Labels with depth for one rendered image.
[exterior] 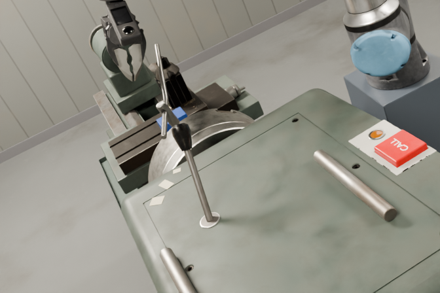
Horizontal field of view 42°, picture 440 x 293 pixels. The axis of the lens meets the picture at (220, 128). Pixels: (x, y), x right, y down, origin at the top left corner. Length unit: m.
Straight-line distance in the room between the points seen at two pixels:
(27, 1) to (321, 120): 3.51
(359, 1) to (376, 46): 0.09
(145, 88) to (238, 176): 1.38
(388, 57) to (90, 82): 3.58
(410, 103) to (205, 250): 0.67
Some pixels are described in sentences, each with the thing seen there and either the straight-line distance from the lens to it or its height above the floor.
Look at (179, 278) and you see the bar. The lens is 0.88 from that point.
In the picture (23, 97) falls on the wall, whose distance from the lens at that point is 4.63.
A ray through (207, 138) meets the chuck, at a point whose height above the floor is 1.23.
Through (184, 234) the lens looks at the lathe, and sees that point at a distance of 0.98.
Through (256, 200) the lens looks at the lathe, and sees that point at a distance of 0.97.
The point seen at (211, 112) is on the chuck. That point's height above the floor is 1.23.
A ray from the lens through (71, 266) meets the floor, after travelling 3.30.
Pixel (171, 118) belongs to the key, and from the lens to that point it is 1.26.
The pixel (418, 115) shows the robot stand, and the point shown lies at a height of 1.03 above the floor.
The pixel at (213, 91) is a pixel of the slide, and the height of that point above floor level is 0.97.
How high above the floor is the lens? 1.85
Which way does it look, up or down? 30 degrees down
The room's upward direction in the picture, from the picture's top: 25 degrees counter-clockwise
